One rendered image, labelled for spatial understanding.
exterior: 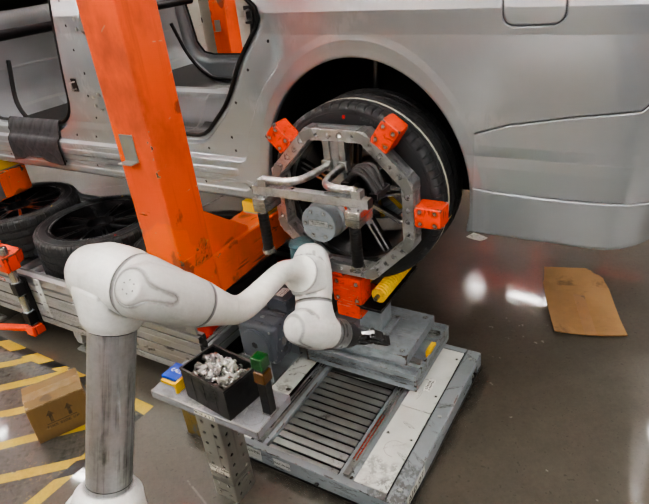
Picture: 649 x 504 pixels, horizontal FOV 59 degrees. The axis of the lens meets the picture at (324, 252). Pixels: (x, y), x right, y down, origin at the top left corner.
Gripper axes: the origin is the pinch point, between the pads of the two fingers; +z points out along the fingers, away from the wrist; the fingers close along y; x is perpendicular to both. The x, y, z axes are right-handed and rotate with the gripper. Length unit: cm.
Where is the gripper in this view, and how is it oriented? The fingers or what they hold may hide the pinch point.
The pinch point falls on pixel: (381, 340)
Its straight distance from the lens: 182.3
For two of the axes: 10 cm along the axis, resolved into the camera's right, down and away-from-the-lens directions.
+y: 7.6, -3.0, -5.8
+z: 6.4, 2.0, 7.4
